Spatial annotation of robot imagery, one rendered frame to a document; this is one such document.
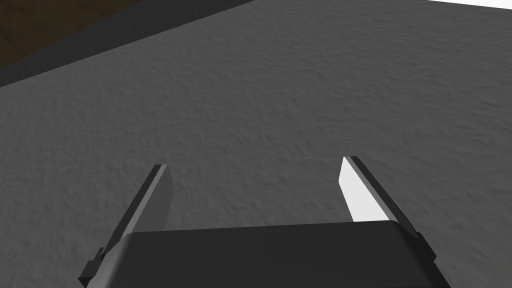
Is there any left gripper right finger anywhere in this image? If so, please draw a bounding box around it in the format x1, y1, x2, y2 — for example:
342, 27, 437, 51
338, 155, 438, 265

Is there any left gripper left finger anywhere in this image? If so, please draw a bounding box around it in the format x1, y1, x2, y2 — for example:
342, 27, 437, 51
77, 163, 175, 288

